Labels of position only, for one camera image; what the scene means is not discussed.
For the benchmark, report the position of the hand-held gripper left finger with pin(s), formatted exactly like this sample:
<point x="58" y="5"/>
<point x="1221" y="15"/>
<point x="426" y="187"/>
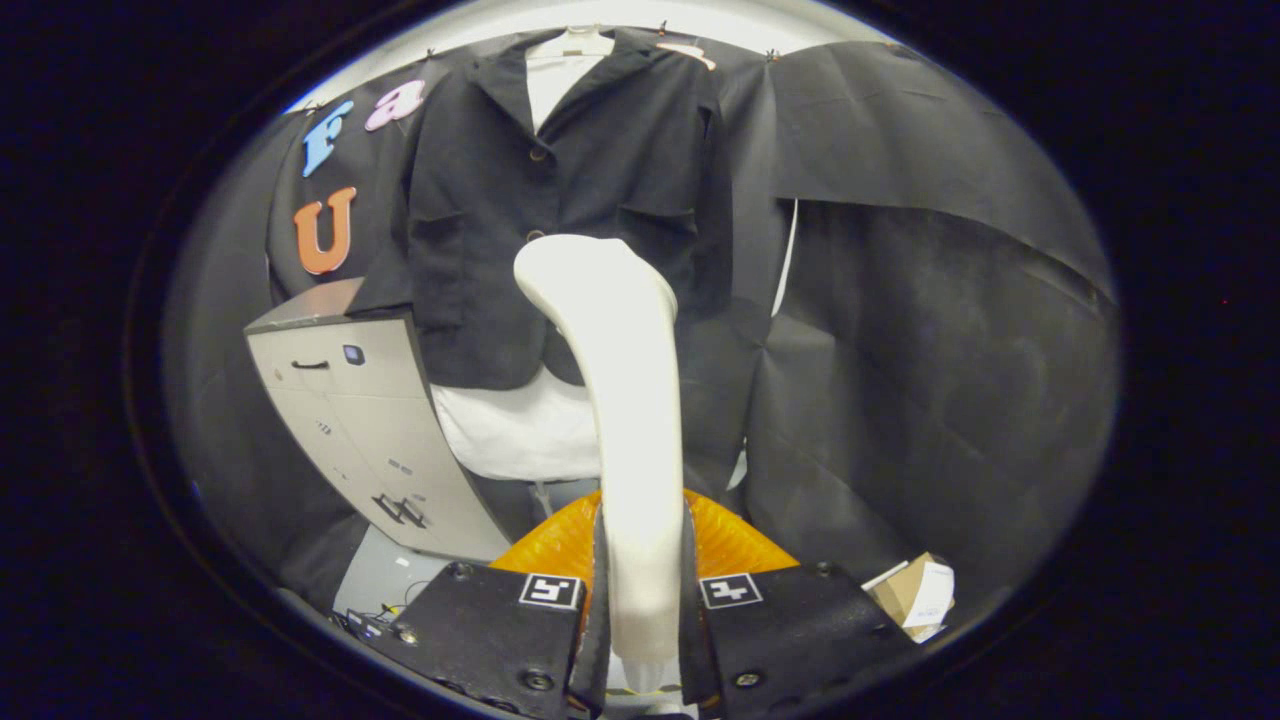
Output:
<point x="480" y="640"/>

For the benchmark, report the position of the white garment steamer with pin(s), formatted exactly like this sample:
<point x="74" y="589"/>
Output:
<point x="635" y="430"/>

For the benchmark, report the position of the black backdrop cloth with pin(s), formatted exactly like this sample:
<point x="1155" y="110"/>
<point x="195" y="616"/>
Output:
<point x="950" y="400"/>

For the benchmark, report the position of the white shirt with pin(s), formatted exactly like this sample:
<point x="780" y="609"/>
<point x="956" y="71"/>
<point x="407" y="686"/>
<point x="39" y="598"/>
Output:
<point x="520" y="430"/>

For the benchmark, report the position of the white clothes hanger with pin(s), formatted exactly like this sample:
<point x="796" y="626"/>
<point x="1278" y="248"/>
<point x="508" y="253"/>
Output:
<point x="570" y="45"/>

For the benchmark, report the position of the cardboard box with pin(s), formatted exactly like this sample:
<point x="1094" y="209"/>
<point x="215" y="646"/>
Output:
<point x="905" y="590"/>

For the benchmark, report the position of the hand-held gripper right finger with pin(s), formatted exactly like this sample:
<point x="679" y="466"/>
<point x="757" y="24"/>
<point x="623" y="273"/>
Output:
<point x="800" y="630"/>

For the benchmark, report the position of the black blazer jacket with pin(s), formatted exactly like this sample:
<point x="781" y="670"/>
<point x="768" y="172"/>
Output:
<point x="600" y="170"/>

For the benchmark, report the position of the grey cabinet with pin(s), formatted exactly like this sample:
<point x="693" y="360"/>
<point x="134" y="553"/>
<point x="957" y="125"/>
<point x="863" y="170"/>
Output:
<point x="370" y="430"/>

